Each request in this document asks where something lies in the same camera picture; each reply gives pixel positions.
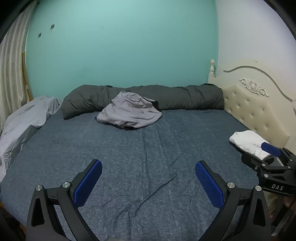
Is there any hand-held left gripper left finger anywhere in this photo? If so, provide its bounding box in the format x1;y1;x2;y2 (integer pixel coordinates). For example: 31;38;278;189
26;159;103;241

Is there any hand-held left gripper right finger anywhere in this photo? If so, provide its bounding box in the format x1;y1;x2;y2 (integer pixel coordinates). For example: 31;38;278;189
195;160;275;241

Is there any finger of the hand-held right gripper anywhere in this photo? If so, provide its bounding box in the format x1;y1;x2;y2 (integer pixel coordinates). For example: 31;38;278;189
261;142;282;158
241;152;276;173

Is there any light grey jacket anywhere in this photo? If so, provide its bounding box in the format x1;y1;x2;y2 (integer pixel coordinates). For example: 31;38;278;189
95;91;162;131

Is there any white folded t-shirt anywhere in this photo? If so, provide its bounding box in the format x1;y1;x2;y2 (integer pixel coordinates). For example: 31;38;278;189
229;130;274;161

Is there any beige fluffy tuft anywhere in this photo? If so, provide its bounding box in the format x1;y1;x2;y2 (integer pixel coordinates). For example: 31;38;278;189
267;193;279;218

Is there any cream tufted headboard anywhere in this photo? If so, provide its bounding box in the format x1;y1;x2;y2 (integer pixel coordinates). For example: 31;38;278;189
207;59;296;149

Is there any light grey blanket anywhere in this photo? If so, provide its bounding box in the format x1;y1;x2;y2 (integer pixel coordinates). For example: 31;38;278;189
0;96;63;183

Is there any dark grey rolled duvet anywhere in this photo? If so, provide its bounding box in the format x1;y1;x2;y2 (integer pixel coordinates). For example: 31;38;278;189
62;84;225;120

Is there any wooden strip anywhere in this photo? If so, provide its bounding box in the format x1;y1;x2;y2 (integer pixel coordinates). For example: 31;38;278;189
21;52;33;102

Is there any beige curtain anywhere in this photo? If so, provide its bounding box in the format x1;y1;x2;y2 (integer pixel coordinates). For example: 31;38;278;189
0;0;38;132

